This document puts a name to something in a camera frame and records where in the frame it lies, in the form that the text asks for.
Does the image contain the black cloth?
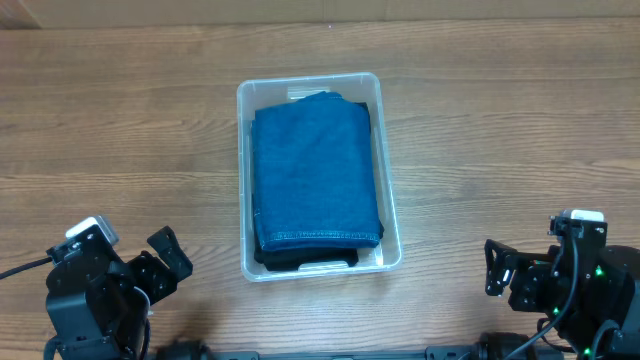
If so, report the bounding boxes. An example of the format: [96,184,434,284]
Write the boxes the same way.
[354,102,370,121]
[254,216,385,272]

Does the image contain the blue denim cloth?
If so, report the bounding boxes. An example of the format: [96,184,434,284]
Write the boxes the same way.
[251,92,380,221]

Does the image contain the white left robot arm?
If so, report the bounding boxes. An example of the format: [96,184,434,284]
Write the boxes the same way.
[43,216,193,359]

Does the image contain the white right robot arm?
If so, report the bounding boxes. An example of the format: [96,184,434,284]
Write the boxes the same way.
[484,209,639,359]

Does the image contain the clear plastic storage bin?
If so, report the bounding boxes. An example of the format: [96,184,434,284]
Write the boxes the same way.
[236,72,403,282]

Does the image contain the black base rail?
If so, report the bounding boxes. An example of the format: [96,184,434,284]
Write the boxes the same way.
[147,332,528,360]

